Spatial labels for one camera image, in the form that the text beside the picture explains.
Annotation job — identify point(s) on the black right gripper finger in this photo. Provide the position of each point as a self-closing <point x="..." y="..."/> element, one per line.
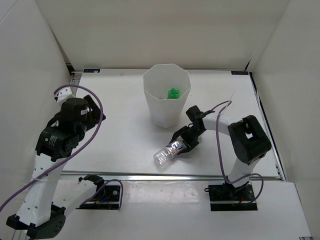
<point x="188" y="146"/>
<point x="183" y="134"/>

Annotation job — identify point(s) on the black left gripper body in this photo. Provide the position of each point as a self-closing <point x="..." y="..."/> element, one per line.
<point x="93" y="117"/>

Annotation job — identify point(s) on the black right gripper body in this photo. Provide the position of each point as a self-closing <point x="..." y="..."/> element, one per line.
<point x="190" y="137"/>

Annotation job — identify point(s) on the clear bottle red blue label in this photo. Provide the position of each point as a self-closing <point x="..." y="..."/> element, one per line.
<point x="165" y="155"/>

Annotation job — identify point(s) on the green plastic soda bottle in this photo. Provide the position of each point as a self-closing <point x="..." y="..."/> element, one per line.
<point x="173" y="94"/>

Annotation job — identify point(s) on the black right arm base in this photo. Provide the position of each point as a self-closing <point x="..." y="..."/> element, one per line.
<point x="224" y="198"/>

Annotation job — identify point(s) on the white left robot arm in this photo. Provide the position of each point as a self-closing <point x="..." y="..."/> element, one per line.
<point x="40" y="215"/>

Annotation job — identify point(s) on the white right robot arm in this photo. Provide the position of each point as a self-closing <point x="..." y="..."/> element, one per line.
<point x="249" y="141"/>

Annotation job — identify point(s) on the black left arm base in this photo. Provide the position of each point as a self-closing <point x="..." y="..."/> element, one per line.
<point x="108" y="196"/>

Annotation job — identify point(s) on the white octagonal plastic bin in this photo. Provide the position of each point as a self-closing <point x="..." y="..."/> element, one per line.
<point x="157" y="81"/>

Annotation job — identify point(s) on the blue left corner label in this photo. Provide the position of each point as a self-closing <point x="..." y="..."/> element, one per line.
<point x="91" y="70"/>

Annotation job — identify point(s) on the blue corner label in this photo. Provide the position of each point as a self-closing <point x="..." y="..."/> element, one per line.
<point x="240" y="73"/>
<point x="91" y="70"/>

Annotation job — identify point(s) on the blue right corner label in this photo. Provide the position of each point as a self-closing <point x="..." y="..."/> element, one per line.
<point x="240" y="73"/>

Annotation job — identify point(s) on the aluminium table frame rail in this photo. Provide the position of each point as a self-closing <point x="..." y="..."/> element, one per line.
<point x="167" y="203"/>

